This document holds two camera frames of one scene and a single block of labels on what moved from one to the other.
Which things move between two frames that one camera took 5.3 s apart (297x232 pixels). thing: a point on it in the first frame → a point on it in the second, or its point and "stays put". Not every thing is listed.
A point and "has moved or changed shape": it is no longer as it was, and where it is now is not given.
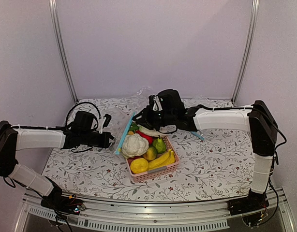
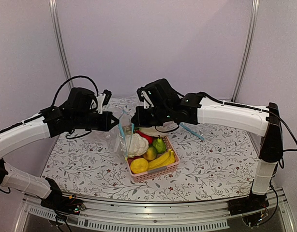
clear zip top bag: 121,120 has moved or changed shape
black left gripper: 105,142 → 106,126
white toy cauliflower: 134,145 stays put
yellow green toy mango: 151,153 stays put
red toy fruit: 149,138 stays put
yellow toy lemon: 139,165 stays put
